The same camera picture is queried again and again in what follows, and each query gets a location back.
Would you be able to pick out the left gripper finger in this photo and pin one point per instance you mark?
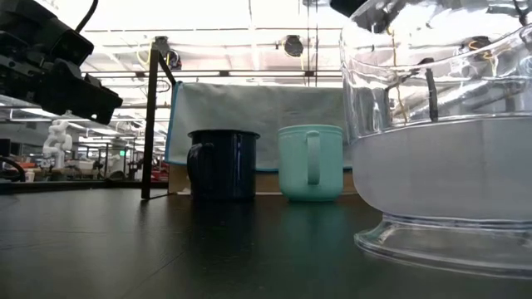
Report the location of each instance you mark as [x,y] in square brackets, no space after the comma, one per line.
[83,99]

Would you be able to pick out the dark blue enamel mug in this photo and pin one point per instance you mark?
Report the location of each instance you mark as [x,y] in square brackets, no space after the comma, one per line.
[228,166]

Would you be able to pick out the teal plastic mug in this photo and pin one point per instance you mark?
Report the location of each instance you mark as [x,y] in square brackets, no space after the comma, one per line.
[295,166]

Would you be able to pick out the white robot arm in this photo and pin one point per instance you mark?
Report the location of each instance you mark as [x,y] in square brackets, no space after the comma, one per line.
[58,141]

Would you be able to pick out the black metal wooden shelf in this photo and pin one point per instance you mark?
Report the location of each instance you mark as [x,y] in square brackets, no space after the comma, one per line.
[149,124]

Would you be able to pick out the light blue cloth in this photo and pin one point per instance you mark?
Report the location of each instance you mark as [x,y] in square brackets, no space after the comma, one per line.
[249,108]

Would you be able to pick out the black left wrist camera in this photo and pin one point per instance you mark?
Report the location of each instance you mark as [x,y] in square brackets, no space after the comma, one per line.
[77,45]

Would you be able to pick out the round black overhead camera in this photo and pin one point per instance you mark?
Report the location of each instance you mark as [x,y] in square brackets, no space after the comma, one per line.
[294,45]

